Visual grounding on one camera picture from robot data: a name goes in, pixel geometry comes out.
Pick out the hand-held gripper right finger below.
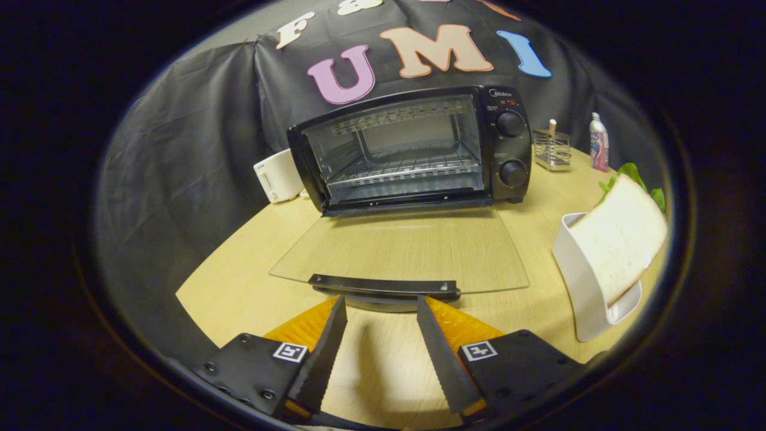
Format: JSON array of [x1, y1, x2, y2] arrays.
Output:
[[416, 295, 590, 420]]

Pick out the white pink bottle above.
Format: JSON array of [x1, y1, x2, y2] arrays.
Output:
[[589, 112, 610, 173]]

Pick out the sandwich with lettuce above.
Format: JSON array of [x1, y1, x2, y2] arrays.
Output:
[[567, 163, 669, 307]]

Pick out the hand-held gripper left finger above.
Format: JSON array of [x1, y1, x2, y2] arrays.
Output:
[[191, 295, 348, 420]]

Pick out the white plastic tray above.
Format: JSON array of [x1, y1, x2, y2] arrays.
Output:
[[551, 211, 644, 343]]

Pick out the metal wire holder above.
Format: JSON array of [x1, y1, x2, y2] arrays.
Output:
[[531, 129, 572, 172]]

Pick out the white bread toaster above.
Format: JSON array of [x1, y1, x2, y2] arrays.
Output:
[[253, 148, 307, 204]]

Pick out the black toaster oven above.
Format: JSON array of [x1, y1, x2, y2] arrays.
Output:
[[269, 85, 533, 312]]

